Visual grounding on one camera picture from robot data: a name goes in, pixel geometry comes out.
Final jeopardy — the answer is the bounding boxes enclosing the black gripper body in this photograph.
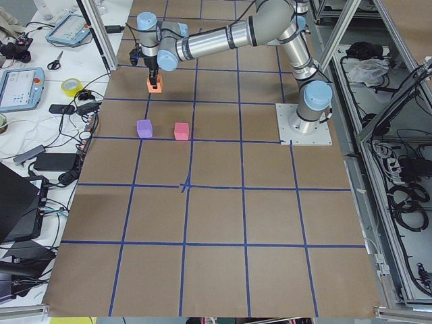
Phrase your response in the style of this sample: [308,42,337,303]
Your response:
[129,47,159,80]

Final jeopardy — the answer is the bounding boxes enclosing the orange foam cube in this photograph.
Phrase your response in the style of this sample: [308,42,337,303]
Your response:
[146,75,163,93]

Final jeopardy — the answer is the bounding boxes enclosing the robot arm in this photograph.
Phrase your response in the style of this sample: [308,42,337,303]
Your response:
[129,0,333,135]

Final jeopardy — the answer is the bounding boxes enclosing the purple foam cube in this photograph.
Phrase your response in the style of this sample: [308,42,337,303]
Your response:
[136,119,153,138]

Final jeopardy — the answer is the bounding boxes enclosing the pink foam cube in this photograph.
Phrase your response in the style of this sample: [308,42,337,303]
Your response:
[174,122,190,141]

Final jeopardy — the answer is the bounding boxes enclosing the power strip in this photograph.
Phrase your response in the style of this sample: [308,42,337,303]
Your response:
[76,112,99,171]

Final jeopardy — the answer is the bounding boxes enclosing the yellow tape roll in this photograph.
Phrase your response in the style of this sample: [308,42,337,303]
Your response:
[61,78,84,98]

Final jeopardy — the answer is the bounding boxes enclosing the upper teach pendant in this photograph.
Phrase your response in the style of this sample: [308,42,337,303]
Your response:
[45,13,90,47]

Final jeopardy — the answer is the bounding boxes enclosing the teach pendant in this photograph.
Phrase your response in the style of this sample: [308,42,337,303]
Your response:
[45,13,90,47]
[1,67,45,113]

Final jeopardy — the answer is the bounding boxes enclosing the black scissors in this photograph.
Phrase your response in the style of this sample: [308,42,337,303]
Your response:
[47,51,63,71]

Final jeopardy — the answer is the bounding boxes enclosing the black smartphone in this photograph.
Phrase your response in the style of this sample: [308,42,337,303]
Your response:
[49,104,76,115]

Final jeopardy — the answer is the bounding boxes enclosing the lower teach pendant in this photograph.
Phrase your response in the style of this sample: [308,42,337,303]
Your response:
[1,67,45,113]

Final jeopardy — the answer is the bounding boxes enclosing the black power adapter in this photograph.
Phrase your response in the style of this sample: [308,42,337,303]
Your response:
[34,153,77,171]

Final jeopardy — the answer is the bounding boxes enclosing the black laptop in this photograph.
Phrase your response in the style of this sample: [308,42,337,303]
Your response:
[1,164,48,243]

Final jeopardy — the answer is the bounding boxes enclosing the white crumpled cloth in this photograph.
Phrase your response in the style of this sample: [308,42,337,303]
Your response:
[348,58,389,86]

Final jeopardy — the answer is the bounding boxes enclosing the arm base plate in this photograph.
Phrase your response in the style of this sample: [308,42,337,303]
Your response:
[275,103,333,146]

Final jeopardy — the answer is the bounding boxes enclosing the black cable coil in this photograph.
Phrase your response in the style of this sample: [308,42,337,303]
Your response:
[387,182,429,234]

